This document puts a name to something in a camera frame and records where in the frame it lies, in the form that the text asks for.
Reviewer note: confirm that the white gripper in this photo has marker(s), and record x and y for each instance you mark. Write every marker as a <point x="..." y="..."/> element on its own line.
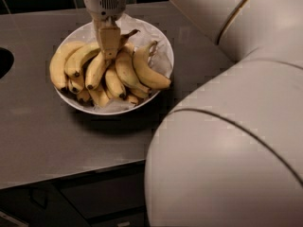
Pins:
<point x="103" y="4"/>

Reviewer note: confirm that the long top yellow banana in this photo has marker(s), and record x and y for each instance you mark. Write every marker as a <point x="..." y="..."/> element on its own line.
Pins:
<point x="94" y="69"/>

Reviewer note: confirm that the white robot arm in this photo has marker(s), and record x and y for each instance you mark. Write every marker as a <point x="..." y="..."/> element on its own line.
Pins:
<point x="230" y="154"/>

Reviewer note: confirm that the middle right yellow banana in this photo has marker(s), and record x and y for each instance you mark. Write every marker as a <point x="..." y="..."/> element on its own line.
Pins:
<point x="126" y="73"/>

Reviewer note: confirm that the leftmost yellow banana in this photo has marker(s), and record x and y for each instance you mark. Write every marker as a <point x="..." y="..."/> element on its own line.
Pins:
<point x="58" y="61"/>

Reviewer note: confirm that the small lower left banana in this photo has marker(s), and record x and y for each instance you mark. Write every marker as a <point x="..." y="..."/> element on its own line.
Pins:
<point x="76" y="85"/>

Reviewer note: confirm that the lower centre yellow banana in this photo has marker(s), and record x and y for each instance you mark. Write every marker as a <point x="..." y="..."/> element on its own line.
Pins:
<point x="99" y="96"/>

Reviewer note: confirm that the white ceramic bowl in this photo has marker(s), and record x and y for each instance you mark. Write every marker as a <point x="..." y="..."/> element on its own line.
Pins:
<point x="85" y="34"/>

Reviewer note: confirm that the white paper liner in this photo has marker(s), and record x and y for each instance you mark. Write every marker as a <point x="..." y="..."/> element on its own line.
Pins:
<point x="162" y="62"/>

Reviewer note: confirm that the upper dark drawer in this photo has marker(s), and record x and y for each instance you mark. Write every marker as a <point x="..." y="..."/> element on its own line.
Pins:
<point x="107" y="192"/>

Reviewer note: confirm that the dark drawer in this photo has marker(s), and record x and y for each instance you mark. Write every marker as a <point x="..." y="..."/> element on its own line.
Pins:
<point x="107" y="192"/>
<point x="134" y="217"/>

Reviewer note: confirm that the left dark cabinet door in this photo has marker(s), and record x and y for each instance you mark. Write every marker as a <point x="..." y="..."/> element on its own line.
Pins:
<point x="40" y="206"/>

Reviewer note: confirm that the lower dark drawer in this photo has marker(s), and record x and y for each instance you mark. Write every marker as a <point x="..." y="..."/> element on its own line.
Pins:
<point x="134" y="217"/>

